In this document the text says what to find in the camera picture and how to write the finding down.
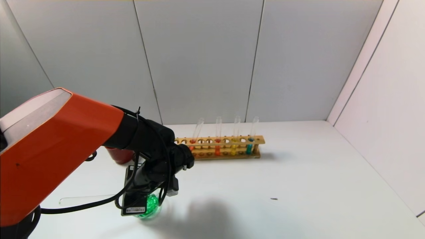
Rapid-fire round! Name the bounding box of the yellow pigment test tube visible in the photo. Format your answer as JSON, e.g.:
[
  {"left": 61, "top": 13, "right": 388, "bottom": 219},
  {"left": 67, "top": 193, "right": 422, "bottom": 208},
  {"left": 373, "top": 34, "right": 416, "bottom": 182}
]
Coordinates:
[
  {"left": 59, "top": 195, "right": 122, "bottom": 204},
  {"left": 231, "top": 116, "right": 240, "bottom": 156}
]

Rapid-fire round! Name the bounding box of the red pigment test tube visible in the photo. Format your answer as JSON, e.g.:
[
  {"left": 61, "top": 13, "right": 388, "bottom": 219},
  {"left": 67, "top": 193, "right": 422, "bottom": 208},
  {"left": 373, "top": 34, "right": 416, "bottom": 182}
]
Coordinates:
[
  {"left": 214, "top": 117, "right": 222, "bottom": 156},
  {"left": 189, "top": 118, "right": 205, "bottom": 156}
]

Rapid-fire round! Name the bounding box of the wooden test tube rack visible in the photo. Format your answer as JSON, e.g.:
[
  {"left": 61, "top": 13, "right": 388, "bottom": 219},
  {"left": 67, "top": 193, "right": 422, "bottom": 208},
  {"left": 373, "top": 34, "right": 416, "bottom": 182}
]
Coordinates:
[{"left": 174, "top": 135, "right": 265, "bottom": 161}]

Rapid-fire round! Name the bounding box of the blue pigment test tube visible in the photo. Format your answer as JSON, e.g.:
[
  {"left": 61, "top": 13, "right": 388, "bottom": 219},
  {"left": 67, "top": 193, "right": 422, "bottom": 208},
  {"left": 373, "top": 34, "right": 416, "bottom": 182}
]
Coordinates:
[{"left": 246, "top": 116, "right": 259, "bottom": 155}]

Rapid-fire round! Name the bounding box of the clear glass beaker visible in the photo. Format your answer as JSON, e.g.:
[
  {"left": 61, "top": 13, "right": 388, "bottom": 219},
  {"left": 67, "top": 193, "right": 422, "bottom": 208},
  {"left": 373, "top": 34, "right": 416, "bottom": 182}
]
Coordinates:
[{"left": 134, "top": 194, "right": 164, "bottom": 220}]

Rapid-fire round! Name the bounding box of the dark red plastic cup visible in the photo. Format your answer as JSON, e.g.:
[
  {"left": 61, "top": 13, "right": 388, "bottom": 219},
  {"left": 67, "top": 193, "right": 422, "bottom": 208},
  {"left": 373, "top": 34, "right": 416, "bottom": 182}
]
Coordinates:
[{"left": 106, "top": 147, "right": 137, "bottom": 165}]

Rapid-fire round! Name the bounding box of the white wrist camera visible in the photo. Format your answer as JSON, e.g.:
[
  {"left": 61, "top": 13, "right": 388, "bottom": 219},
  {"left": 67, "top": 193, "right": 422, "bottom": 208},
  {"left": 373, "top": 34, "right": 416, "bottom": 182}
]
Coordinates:
[{"left": 167, "top": 177, "right": 180, "bottom": 197}]

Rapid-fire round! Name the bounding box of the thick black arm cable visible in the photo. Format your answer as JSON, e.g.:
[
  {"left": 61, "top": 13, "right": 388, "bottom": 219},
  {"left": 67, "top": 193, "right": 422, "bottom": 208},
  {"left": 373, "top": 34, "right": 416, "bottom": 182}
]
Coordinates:
[{"left": 40, "top": 151, "right": 138, "bottom": 214}]

